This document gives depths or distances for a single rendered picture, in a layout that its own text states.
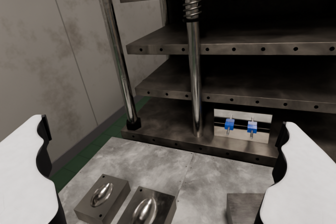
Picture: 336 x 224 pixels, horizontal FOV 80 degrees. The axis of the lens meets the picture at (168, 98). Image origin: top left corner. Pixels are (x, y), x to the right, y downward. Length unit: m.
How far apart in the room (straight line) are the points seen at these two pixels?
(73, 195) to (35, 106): 1.31
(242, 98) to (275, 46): 0.27
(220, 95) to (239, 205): 0.51
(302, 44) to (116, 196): 0.91
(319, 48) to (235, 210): 0.66
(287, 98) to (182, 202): 0.63
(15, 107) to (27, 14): 0.79
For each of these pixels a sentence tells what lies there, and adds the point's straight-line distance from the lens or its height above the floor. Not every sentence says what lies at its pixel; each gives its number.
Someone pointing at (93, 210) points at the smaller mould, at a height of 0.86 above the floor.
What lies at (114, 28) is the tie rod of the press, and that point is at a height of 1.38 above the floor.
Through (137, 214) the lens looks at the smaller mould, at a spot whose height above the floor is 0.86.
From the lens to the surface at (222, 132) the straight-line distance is 1.14.
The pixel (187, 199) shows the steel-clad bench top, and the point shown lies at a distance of 0.88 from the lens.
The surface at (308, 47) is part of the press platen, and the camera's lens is 0.95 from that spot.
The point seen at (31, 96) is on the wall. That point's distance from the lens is 2.16.
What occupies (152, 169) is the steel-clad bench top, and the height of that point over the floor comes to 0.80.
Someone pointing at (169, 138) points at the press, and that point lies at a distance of 1.17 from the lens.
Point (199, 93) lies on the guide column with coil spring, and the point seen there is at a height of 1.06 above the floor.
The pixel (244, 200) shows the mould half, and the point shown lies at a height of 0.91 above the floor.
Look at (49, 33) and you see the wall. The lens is 2.24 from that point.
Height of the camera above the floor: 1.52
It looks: 28 degrees down
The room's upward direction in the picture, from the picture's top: 7 degrees counter-clockwise
